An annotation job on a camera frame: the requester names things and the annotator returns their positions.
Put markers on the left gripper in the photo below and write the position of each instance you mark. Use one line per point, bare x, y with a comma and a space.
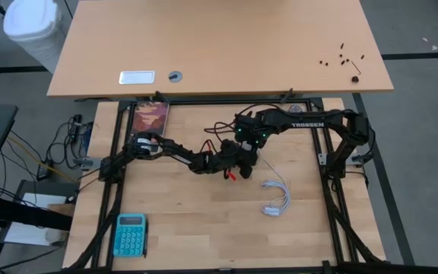
232, 154

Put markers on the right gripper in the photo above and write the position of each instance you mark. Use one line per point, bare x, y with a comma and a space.
258, 150

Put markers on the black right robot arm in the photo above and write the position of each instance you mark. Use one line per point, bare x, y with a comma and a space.
310, 123

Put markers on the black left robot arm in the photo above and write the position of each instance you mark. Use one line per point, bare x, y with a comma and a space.
173, 150

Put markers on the book with landscape cover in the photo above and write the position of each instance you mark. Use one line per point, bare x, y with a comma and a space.
148, 118

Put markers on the black desk clamp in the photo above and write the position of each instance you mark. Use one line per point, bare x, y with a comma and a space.
159, 96

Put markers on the tan wooden desk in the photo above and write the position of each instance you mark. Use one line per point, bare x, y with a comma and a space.
219, 42

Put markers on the small black knob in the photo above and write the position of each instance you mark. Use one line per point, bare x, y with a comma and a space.
355, 79

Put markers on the black hex key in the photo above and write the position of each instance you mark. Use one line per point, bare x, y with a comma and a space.
356, 67

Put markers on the silver rectangular desk plate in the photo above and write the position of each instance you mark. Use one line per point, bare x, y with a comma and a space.
137, 77

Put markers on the teal calculator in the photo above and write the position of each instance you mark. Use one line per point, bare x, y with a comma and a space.
129, 237

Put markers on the black power adapter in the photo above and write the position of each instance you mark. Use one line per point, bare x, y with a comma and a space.
76, 122

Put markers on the white cardboard box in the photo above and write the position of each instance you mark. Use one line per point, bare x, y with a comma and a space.
32, 234

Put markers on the white trash bin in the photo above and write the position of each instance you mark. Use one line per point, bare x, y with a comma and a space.
32, 26

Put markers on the silver metal mounting bracket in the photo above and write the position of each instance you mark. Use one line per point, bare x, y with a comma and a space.
87, 163
322, 159

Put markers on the black aluminium table frame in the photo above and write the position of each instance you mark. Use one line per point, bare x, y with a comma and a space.
204, 102

